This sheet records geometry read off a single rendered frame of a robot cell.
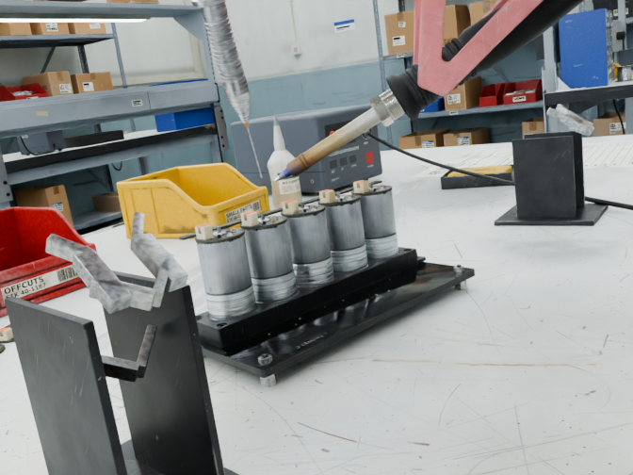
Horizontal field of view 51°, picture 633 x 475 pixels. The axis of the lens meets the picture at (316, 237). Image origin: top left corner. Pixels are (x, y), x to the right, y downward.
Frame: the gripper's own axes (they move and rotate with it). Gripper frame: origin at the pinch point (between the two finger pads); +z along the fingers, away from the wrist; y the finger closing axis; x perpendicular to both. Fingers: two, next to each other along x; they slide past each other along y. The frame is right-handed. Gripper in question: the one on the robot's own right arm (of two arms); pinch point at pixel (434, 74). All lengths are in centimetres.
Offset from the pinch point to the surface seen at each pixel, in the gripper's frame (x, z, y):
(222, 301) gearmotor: -5.6, 13.9, 2.6
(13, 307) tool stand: -10.8, 11.8, 14.7
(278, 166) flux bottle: -7.5, 13.1, -38.6
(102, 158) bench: -95, 75, -262
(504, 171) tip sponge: 14.9, 4.3, -36.5
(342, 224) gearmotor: -1.1, 9.3, -3.3
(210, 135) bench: -62, 56, -325
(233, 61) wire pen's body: -8.8, 2.9, 3.6
